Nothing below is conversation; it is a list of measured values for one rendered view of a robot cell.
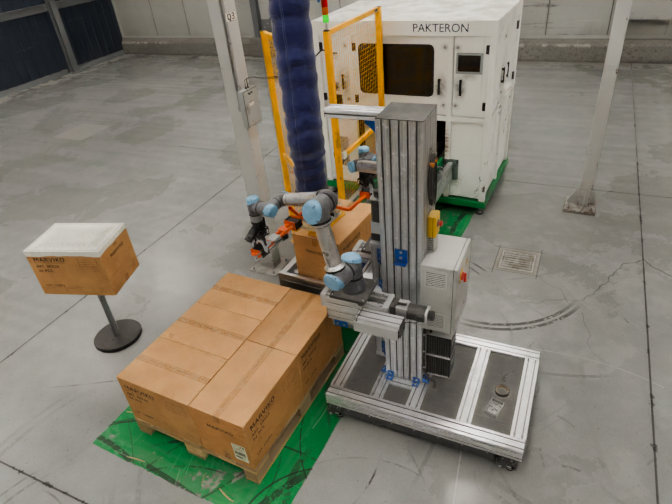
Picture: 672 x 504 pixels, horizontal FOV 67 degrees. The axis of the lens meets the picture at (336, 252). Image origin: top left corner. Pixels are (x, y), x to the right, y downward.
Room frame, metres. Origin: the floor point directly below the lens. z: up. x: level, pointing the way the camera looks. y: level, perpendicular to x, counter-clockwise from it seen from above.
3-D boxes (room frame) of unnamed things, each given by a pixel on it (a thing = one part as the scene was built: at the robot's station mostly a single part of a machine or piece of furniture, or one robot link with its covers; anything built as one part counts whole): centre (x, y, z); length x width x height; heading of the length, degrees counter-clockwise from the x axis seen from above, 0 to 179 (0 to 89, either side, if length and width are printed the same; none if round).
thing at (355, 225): (3.36, -0.02, 0.75); 0.60 x 0.40 x 0.40; 146
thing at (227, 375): (2.63, 0.75, 0.34); 1.20 x 1.00 x 0.40; 150
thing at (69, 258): (3.39, 1.94, 0.82); 0.60 x 0.40 x 0.40; 79
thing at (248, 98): (4.17, 0.57, 1.62); 0.20 x 0.05 x 0.30; 150
